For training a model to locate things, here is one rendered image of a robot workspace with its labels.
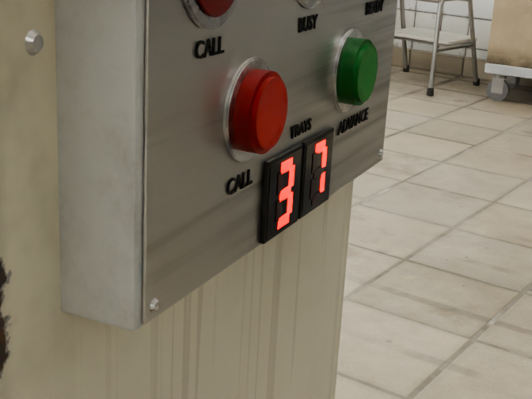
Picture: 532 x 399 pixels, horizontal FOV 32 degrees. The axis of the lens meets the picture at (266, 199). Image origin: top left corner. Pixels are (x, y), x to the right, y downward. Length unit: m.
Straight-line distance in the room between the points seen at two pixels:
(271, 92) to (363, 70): 0.10
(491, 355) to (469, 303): 0.24
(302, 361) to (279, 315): 0.06
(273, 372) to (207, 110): 0.22
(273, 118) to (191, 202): 0.05
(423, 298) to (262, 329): 1.62
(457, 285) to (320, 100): 1.79
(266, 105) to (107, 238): 0.08
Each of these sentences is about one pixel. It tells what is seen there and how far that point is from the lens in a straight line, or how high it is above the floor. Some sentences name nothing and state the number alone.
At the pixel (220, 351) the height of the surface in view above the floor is 0.63.
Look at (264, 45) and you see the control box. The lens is 0.34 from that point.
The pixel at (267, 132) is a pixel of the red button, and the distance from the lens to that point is 0.32.
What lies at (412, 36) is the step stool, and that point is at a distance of 4.51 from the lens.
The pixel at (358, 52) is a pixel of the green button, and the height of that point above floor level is 0.77.
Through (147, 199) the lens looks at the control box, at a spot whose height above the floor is 0.74.
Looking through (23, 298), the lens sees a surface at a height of 0.71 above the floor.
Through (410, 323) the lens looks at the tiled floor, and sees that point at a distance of 1.95.
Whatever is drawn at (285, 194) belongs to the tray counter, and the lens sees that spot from 0.37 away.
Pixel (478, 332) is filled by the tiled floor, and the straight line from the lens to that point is 1.96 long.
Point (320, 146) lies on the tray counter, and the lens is 0.40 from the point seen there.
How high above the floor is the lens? 0.83
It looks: 18 degrees down
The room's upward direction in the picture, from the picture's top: 3 degrees clockwise
